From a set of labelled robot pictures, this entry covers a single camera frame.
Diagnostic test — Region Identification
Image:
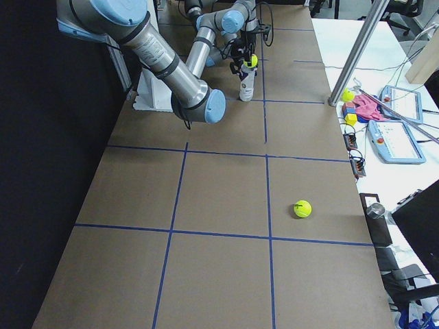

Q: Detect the white pedestal column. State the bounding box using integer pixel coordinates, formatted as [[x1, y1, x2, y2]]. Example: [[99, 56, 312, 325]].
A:
[[133, 68, 172, 112]]

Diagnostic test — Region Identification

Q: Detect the clear tennis ball can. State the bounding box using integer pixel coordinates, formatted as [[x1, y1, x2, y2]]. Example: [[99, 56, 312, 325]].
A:
[[239, 64, 257, 102]]

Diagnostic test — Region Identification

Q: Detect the pink cloth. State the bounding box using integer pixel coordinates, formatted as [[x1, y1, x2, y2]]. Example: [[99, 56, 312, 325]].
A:
[[353, 95, 386, 121]]

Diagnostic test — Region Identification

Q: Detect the teach pendant tablet lower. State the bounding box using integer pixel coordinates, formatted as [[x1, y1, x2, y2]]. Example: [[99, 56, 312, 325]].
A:
[[368, 120, 426, 165]]

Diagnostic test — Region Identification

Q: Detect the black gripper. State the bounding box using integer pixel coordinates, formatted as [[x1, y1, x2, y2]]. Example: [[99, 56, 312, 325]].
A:
[[241, 30, 257, 51], [230, 38, 257, 74]]

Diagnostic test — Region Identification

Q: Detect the teach pendant tablet upper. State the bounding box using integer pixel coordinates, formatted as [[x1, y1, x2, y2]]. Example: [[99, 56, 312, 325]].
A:
[[380, 85, 423, 123]]

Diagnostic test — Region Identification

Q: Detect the teach pendant tablet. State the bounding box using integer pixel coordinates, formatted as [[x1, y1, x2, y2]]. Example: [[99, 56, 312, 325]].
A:
[[368, 120, 426, 165], [380, 85, 423, 123]]

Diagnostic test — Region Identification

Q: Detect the yellow tennis ball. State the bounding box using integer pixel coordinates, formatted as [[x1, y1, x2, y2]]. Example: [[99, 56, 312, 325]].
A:
[[293, 199, 312, 218], [244, 54, 258, 69]]

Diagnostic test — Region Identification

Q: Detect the blue cube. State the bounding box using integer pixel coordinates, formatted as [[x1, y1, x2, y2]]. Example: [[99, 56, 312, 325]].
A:
[[342, 107, 356, 117]]

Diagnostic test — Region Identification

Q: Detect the yellow cube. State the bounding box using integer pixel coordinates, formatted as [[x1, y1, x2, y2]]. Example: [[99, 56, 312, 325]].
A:
[[344, 113, 357, 126]]

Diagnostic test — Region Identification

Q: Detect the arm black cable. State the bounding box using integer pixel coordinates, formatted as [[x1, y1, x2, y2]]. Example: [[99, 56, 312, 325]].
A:
[[257, 1, 274, 47]]

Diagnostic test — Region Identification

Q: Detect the reacher grabber stick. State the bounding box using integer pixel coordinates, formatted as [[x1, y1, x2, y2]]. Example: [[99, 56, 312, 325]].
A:
[[353, 85, 438, 144]]

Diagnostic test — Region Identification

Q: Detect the black monitor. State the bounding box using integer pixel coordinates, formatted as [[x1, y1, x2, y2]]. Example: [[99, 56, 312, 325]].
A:
[[392, 182, 438, 280]]

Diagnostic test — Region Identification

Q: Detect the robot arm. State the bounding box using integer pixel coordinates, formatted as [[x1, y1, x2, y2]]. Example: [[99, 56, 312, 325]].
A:
[[56, 1, 257, 124], [185, 1, 249, 78]]

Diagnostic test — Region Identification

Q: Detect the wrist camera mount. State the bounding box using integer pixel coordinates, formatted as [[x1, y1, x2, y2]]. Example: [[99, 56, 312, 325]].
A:
[[252, 23, 272, 35]]

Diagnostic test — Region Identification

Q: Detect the steel cup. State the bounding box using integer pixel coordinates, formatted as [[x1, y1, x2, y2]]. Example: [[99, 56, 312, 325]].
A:
[[366, 202, 385, 219]]

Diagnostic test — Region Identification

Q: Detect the red cube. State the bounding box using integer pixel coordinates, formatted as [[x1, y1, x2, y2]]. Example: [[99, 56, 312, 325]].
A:
[[342, 102, 355, 109]]

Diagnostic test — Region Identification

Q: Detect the spare tennis ball one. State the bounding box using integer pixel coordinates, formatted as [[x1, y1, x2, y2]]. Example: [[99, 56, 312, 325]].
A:
[[340, 88, 356, 102]]

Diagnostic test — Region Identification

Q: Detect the aluminium frame post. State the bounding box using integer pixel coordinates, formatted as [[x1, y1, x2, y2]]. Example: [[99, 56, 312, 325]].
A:
[[328, 0, 390, 107]]

